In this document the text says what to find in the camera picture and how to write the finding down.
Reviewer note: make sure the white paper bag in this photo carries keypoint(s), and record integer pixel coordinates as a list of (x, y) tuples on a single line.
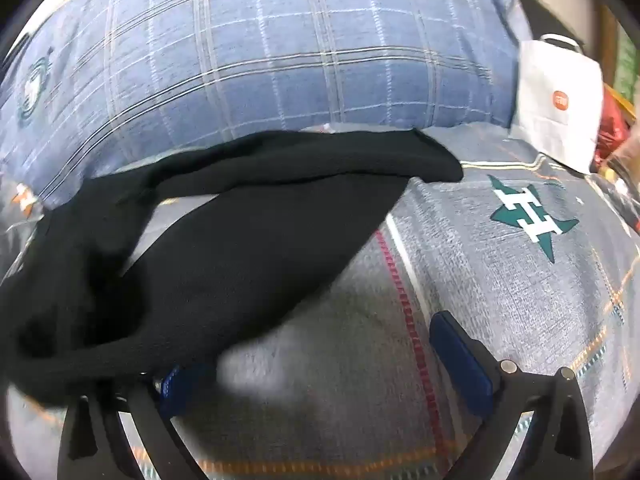
[(550, 125)]

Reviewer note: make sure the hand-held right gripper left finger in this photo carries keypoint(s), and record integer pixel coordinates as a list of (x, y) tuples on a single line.
[(171, 391)]

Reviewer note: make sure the dark cloth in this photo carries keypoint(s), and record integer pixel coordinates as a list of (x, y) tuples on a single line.
[(550, 15)]

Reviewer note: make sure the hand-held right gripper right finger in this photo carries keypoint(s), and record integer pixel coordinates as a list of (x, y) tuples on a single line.
[(459, 364)]

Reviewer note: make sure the black pants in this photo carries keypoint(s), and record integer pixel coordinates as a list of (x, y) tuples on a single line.
[(225, 240)]

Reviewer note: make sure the blue plaid pillow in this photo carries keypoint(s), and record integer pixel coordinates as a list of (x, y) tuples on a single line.
[(300, 60)]

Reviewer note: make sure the red bag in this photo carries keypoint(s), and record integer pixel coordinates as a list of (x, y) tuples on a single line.
[(612, 125)]

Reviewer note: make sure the grey star print bed sheet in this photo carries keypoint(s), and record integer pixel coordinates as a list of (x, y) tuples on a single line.
[(475, 290)]

